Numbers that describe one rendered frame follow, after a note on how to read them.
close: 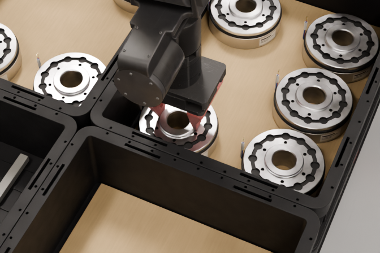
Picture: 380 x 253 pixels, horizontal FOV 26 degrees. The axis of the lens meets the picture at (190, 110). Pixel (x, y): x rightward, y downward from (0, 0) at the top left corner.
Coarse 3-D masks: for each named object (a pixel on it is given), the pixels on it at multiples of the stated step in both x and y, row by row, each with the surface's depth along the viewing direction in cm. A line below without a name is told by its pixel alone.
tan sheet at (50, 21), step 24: (0, 0) 122; (24, 0) 122; (48, 0) 122; (72, 0) 122; (96, 0) 122; (24, 24) 119; (48, 24) 119; (72, 24) 119; (96, 24) 119; (120, 24) 119; (24, 48) 117; (48, 48) 117; (72, 48) 117; (96, 48) 117; (24, 72) 114
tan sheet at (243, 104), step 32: (288, 0) 122; (288, 32) 118; (256, 64) 115; (288, 64) 115; (224, 96) 112; (256, 96) 112; (352, 96) 112; (224, 128) 108; (256, 128) 108; (224, 160) 105
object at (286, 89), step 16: (288, 80) 110; (304, 80) 109; (320, 80) 109; (336, 80) 109; (288, 96) 108; (336, 96) 108; (288, 112) 106; (304, 112) 106; (320, 112) 106; (336, 112) 106; (304, 128) 105; (320, 128) 105
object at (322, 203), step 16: (112, 80) 100; (368, 80) 100; (112, 96) 99; (368, 96) 99; (96, 112) 98; (368, 112) 100; (112, 128) 96; (128, 128) 96; (352, 128) 96; (144, 144) 95; (352, 144) 95; (192, 160) 94; (208, 160) 94; (336, 160) 94; (240, 176) 92; (256, 176) 92; (336, 176) 92; (272, 192) 91; (288, 192) 91; (320, 192) 91; (320, 208) 90
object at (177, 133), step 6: (168, 108) 106; (174, 108) 106; (162, 114) 105; (168, 114) 105; (186, 114) 106; (162, 120) 105; (162, 126) 104; (168, 126) 104; (186, 126) 104; (168, 132) 104; (174, 132) 104; (180, 132) 104; (186, 132) 104
